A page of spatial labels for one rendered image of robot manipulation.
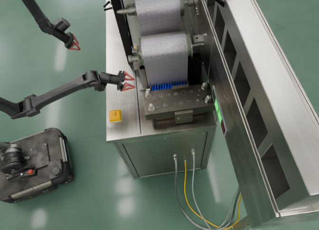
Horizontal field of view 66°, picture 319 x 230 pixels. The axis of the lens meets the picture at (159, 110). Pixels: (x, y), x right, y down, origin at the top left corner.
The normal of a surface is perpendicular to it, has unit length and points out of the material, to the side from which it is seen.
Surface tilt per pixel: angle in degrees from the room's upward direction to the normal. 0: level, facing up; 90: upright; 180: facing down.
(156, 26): 92
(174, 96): 0
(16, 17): 0
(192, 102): 0
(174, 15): 92
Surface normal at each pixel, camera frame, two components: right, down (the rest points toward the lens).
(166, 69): 0.11, 0.84
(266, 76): -0.08, -0.52
